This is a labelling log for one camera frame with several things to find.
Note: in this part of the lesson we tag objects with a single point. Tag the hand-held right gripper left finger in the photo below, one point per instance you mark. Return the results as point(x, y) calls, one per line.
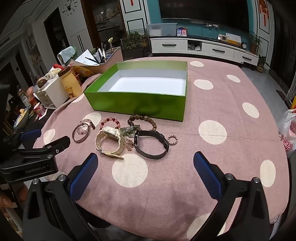
point(84, 176)

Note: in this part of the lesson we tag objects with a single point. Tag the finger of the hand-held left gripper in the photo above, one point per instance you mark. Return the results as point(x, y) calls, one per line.
point(30, 134)
point(57, 141)

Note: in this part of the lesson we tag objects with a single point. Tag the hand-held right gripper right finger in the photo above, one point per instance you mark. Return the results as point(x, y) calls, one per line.
point(207, 176)

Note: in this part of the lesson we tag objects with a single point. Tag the thin brown bangle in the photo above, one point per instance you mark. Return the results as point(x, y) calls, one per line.
point(74, 136)

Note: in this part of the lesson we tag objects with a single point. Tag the cream wrist watch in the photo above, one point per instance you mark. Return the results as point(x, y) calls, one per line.
point(111, 133)

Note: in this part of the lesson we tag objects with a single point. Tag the gold charm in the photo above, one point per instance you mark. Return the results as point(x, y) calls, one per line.
point(128, 142)

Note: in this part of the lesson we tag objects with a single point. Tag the green jade pendant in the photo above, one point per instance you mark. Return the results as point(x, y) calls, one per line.
point(129, 133)

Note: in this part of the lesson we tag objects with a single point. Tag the black wrist watch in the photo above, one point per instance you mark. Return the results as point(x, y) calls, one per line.
point(136, 139)

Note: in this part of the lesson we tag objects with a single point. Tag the green cardboard box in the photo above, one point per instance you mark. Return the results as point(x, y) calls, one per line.
point(138, 104)

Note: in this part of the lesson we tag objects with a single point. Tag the person's left hand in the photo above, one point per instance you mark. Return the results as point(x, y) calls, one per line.
point(8, 199)

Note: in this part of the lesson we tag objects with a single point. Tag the bowl of food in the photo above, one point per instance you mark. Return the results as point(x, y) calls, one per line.
point(22, 118)

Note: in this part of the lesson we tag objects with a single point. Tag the red white paper cup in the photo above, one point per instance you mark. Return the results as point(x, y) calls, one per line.
point(39, 109)

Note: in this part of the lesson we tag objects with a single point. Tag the pink polka dot tablecloth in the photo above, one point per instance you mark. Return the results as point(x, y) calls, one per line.
point(175, 143)

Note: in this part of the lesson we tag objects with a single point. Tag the white drawer organizer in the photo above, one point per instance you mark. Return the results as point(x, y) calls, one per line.
point(55, 90)

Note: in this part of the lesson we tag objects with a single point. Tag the brown round fruit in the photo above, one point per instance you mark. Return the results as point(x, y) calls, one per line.
point(42, 83)

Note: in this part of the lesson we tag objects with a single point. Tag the yellow bear bottle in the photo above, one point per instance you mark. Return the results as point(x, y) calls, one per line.
point(70, 88)

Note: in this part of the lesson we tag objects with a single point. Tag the orange snack packet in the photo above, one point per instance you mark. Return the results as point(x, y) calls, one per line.
point(83, 71)

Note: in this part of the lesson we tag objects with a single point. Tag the white green plastic bag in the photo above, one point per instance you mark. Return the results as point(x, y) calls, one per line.
point(67, 54)

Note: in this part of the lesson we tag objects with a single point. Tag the white papers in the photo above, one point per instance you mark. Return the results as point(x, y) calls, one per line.
point(84, 58)

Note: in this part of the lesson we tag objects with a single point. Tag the white red plastic bag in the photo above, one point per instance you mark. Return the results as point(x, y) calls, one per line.
point(288, 129)

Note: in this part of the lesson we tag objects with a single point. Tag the bunch of black pens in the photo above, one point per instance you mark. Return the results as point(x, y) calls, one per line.
point(100, 55)

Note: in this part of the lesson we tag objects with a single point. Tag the pink desk tray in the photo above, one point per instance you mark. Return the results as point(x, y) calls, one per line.
point(111, 58)

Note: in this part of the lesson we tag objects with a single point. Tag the yellow topped stick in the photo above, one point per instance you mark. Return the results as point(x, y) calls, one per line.
point(110, 40)

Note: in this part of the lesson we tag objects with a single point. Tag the green plants on stand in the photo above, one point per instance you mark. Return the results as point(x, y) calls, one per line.
point(134, 44)

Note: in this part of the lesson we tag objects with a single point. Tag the small potted plant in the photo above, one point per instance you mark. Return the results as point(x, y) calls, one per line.
point(261, 63)

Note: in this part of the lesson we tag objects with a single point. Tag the dark display cabinet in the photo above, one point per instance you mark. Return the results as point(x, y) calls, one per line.
point(108, 20)

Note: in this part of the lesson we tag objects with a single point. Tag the white television cabinet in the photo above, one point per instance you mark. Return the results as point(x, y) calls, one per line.
point(171, 45)

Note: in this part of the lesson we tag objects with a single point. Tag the small white device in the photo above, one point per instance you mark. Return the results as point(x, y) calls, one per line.
point(223, 37)

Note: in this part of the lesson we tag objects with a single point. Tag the yellow white desk calendar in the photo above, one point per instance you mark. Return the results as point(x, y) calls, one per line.
point(233, 39)

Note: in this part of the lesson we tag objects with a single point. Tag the tall potted plant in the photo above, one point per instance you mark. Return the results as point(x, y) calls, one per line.
point(254, 44)

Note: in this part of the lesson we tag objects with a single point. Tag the red blue small display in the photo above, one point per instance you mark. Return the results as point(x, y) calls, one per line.
point(181, 32)

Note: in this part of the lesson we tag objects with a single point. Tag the clear storage bin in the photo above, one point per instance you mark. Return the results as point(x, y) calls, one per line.
point(161, 30)

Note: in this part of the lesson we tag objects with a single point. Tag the white power strip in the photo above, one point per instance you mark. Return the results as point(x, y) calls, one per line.
point(203, 22)

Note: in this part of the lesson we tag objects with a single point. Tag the black television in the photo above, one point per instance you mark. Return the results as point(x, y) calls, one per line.
point(203, 11)

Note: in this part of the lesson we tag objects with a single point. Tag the red hanging knot ornament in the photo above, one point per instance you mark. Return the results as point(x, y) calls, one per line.
point(263, 11)

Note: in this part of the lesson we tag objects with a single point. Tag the black wall clock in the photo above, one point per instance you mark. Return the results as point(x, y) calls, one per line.
point(70, 7)

